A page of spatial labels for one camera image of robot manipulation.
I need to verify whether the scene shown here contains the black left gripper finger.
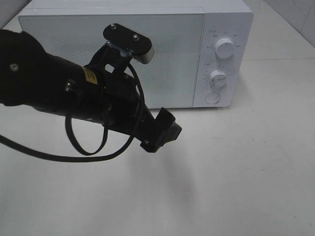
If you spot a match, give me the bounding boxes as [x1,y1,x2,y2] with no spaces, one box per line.
[157,123,182,147]
[155,108,175,130]

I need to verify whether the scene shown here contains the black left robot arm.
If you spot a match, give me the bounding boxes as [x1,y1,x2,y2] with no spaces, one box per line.
[0,24,182,156]

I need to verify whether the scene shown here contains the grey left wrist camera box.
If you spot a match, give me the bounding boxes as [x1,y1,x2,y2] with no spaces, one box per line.
[103,23,155,64]

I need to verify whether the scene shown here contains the white timer knob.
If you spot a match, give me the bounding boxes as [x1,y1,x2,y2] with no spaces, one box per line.
[209,69,227,90]

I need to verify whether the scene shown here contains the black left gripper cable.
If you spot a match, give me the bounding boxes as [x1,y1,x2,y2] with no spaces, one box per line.
[0,64,145,163]

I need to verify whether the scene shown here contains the upper white power knob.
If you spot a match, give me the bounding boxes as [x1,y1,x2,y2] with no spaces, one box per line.
[214,37,235,59]

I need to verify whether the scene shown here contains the white microwave door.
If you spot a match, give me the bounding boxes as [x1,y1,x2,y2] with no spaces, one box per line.
[19,7,204,108]

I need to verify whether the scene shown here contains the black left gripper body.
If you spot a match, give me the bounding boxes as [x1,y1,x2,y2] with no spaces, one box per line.
[83,45,158,152]

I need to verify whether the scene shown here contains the round white door button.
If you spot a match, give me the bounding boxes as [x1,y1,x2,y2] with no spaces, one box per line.
[205,92,220,104]

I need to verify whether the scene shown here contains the white microwave oven body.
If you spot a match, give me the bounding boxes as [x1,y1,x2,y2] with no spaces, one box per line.
[18,0,253,108]

